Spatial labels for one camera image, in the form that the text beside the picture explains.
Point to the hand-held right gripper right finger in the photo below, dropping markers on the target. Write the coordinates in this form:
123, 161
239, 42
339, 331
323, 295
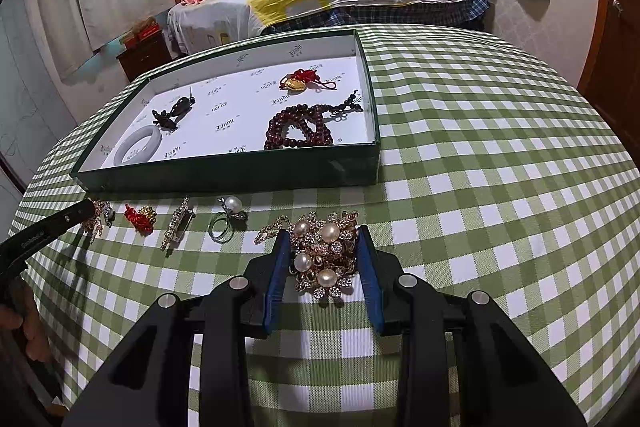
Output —
372, 282

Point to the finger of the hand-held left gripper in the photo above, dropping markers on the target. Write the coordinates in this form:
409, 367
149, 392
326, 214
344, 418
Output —
45, 234

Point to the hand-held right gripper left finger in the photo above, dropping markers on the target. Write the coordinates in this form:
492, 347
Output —
277, 279

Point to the gold pearl flower brooch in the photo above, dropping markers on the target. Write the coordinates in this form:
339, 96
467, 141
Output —
320, 252

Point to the crystal flower brooch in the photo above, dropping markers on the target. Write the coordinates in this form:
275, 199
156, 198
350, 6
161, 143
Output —
100, 219

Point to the green box with white lining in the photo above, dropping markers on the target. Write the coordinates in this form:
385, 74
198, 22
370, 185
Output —
240, 172

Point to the white jade bangle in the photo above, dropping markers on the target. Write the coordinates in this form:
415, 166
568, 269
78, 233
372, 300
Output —
124, 149

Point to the person's left hand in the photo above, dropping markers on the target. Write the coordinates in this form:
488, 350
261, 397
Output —
30, 327

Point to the small red charm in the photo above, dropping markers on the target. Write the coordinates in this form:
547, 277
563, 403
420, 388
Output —
140, 218

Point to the rhinestone bar brooch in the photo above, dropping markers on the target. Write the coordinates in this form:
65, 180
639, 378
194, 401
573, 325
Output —
177, 222

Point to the frosted sliding wardrobe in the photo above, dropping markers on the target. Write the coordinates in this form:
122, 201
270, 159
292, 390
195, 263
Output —
30, 97

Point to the green checked tablecloth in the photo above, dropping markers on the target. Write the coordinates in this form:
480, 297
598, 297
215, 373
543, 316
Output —
475, 147

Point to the dark wooden nightstand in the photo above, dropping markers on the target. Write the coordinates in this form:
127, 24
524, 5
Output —
145, 57

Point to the red gift box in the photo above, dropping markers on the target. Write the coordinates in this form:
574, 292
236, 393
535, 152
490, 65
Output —
148, 33

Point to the brown woven bag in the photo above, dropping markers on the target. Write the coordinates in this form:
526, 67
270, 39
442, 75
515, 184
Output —
143, 24

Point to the blue plaid mattress cover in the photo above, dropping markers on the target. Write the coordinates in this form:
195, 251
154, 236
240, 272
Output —
400, 14

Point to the brown wooden door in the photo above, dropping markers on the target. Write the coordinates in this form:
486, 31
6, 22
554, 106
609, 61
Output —
615, 67

